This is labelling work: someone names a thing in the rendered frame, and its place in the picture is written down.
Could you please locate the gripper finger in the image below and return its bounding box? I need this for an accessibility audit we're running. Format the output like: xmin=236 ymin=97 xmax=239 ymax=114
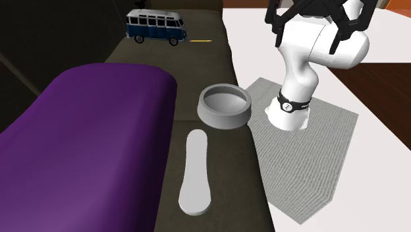
xmin=328 ymin=0 xmax=377 ymax=55
xmin=264 ymin=0 xmax=302 ymax=48

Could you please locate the white flat spatula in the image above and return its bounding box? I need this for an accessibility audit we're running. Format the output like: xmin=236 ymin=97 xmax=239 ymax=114
xmin=178 ymin=129 xmax=212 ymax=217

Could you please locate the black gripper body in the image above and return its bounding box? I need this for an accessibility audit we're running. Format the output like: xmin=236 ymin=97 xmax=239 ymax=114
xmin=290 ymin=0 xmax=346 ymax=18

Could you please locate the blue and white toy bus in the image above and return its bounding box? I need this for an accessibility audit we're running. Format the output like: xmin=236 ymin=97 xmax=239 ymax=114
xmin=125 ymin=8 xmax=188 ymax=47

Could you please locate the dark olive sofa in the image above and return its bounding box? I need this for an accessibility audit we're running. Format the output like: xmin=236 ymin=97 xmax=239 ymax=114
xmin=0 ymin=0 xmax=277 ymax=232

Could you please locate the purple cushion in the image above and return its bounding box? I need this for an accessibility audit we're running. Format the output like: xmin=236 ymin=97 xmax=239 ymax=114
xmin=0 ymin=62 xmax=178 ymax=232

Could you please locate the grey patterned robot stand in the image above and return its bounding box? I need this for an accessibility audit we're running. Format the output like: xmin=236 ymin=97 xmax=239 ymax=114
xmin=245 ymin=76 xmax=360 ymax=225

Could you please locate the grey bowl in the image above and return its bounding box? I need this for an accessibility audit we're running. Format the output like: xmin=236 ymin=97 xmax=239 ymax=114
xmin=196 ymin=83 xmax=252 ymax=131

